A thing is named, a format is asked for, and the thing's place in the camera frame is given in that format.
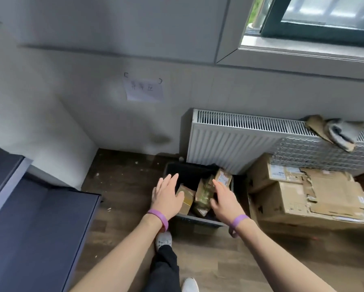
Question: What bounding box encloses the person's white right shoe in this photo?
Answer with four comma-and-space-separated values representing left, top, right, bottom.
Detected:
181, 277, 200, 292

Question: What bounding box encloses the person's black trouser leg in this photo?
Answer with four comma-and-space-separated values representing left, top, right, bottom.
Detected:
142, 244, 181, 292

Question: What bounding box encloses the black plastic bin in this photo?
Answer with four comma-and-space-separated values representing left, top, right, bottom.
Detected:
163, 161, 235, 238

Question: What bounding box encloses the person's white left shoe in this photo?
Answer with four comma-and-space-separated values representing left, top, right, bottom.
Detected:
155, 230, 173, 252

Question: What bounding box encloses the person's left hand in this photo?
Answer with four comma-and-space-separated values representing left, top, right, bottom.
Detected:
150, 173, 185, 221

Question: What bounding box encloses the cardboard box with white label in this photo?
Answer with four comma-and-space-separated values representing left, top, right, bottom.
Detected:
245, 153, 306, 194

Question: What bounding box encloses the grey and tan cloth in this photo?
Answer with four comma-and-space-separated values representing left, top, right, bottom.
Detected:
303, 114, 364, 152

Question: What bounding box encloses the large cardboard box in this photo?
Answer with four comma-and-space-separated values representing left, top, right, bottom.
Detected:
248, 179, 364, 232

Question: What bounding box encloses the brown taped parcel box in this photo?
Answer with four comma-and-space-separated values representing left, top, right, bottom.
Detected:
176, 184, 196, 216

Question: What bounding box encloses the grey window sill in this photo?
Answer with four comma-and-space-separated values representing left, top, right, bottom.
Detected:
239, 35, 364, 65

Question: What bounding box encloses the white paper note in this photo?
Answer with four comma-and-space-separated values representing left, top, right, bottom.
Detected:
123, 72, 165, 103

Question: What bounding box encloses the person's left forearm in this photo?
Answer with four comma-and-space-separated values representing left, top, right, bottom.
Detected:
69, 214, 165, 292

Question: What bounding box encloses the white wall radiator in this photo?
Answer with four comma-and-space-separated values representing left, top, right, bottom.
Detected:
186, 108, 364, 177

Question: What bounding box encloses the purple left wristband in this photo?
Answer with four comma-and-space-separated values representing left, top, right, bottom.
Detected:
147, 209, 170, 233

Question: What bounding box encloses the purple wristband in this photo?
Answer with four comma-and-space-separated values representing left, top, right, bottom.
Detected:
147, 209, 170, 233
228, 214, 250, 239

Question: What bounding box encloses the dark green window frame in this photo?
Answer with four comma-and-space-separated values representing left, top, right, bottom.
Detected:
259, 0, 364, 48

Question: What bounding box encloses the dark grey shelf unit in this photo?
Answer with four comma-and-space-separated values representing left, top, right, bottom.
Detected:
0, 142, 102, 292

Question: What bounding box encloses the person's white shoe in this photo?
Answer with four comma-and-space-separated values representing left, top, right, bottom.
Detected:
181, 277, 200, 292
155, 230, 173, 252

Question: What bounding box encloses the person's right forearm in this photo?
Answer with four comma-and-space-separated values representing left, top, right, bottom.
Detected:
231, 220, 338, 292

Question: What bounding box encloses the purple right wristband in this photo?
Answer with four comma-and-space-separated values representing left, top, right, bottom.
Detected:
228, 214, 250, 239

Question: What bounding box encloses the brown parcel with green print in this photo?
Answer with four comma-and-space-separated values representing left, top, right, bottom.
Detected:
192, 176, 216, 218

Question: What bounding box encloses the person's right hand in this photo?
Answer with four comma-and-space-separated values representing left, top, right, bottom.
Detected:
210, 179, 247, 226

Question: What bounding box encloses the torn cardboard piece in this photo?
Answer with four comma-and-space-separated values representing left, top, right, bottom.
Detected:
300, 167, 364, 221

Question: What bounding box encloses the small parcel with white label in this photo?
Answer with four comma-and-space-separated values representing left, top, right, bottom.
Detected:
214, 168, 233, 189

